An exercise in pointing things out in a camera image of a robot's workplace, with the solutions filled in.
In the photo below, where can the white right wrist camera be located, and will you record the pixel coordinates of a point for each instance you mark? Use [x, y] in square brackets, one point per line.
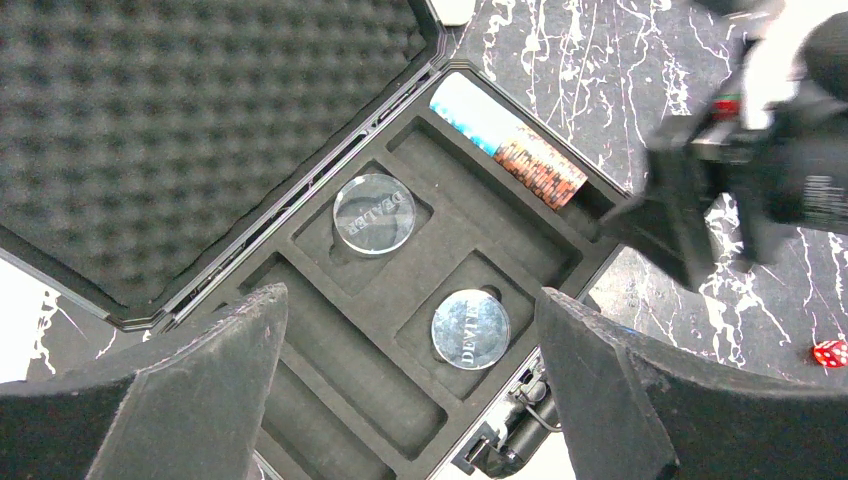
[769, 67]

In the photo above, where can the blue poker chip stack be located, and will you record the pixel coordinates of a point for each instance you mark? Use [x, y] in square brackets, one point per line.
[474, 113]

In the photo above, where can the red die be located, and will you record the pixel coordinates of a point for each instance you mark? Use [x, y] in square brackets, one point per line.
[831, 353]

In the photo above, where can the brown poker chip stack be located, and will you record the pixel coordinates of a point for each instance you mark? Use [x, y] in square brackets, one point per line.
[540, 167]

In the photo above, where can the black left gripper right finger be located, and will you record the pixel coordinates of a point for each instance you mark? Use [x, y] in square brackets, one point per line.
[633, 407]

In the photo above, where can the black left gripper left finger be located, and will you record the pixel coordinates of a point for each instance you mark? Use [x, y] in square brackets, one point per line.
[186, 404]

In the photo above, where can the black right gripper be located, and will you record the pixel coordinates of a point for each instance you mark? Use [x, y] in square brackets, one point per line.
[794, 173]

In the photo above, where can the black poker set case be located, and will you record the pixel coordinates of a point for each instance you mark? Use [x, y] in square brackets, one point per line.
[162, 159]

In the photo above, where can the clear round dealer button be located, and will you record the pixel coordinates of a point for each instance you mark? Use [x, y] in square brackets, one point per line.
[470, 330]

